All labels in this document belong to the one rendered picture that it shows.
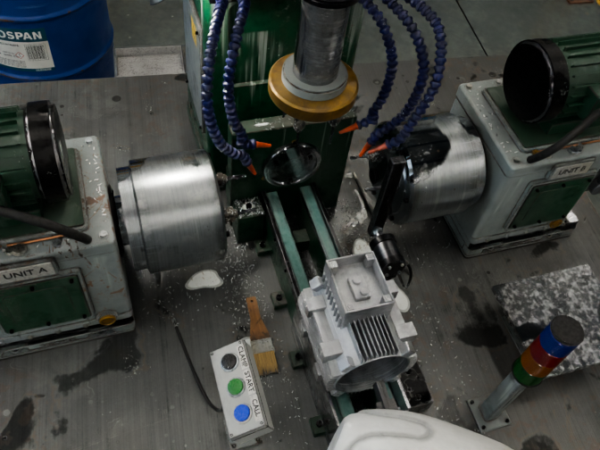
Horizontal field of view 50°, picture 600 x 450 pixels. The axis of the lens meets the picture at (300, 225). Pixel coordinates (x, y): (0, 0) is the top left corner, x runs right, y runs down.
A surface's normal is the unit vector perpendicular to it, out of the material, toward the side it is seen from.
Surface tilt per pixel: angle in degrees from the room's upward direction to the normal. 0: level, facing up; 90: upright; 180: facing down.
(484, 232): 90
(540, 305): 0
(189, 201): 32
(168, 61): 0
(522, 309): 0
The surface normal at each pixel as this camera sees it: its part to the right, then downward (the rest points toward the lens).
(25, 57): 0.08, 0.81
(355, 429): -0.25, -0.88
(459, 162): 0.26, 0.05
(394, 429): -0.04, -0.92
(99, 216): 0.10, -0.59
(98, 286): 0.29, 0.79
